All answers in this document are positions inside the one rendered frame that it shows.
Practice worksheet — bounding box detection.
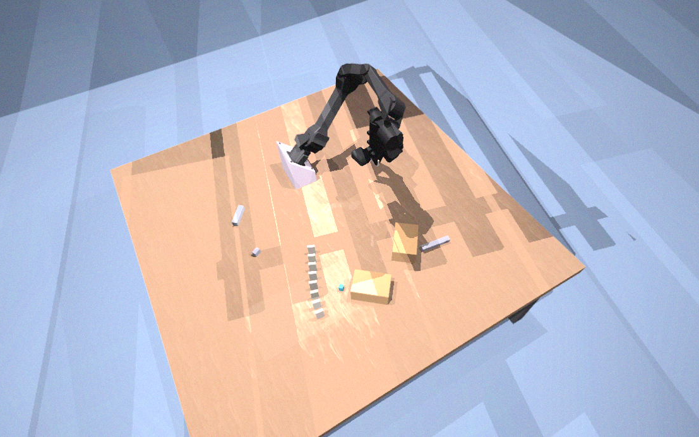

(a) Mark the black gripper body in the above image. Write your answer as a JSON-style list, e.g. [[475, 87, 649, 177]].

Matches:
[[351, 131, 381, 166]]

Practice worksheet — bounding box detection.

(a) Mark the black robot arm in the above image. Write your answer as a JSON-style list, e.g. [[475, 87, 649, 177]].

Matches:
[[286, 64, 405, 166]]

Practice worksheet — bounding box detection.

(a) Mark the brown wooden block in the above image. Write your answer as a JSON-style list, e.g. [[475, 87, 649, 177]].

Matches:
[[350, 269, 391, 305], [391, 222, 419, 263]]

